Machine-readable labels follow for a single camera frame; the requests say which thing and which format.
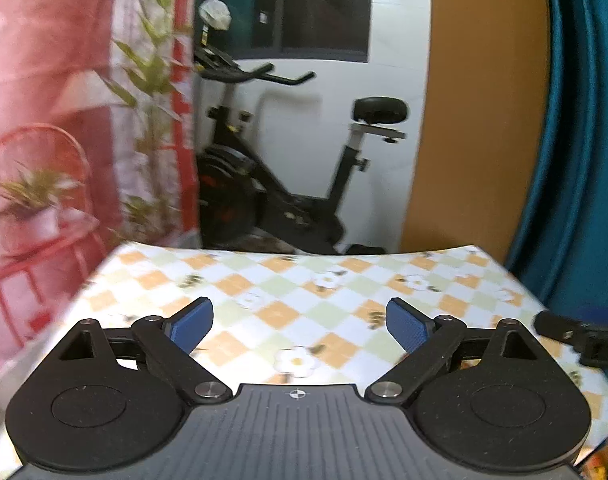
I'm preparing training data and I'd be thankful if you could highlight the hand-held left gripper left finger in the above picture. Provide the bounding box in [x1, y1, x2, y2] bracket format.
[59, 296, 233, 404]

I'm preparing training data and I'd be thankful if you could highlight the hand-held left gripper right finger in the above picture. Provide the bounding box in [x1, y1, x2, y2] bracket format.
[366, 297, 540, 404]

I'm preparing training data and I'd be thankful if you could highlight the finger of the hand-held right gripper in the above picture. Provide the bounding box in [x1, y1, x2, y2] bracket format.
[576, 304, 608, 328]
[533, 310, 608, 368]

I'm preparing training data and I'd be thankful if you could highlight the checkered floral tablecloth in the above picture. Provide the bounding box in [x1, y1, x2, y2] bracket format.
[34, 242, 608, 466]

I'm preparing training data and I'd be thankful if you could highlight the black exercise bike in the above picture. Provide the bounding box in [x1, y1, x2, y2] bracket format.
[191, 35, 409, 256]

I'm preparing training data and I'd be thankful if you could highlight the teal curtain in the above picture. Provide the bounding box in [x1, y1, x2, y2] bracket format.
[504, 0, 608, 321]

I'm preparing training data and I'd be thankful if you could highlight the wooden panel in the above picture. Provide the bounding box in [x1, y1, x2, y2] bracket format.
[399, 0, 552, 256]

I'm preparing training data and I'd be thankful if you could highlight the printed backdrop cloth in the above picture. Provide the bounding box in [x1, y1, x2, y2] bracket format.
[0, 0, 202, 391]

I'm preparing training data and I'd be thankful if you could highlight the white plastic bag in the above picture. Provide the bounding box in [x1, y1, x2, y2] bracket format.
[198, 0, 232, 31]

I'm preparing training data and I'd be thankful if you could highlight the dark window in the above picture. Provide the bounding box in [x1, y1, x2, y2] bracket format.
[196, 0, 374, 63]

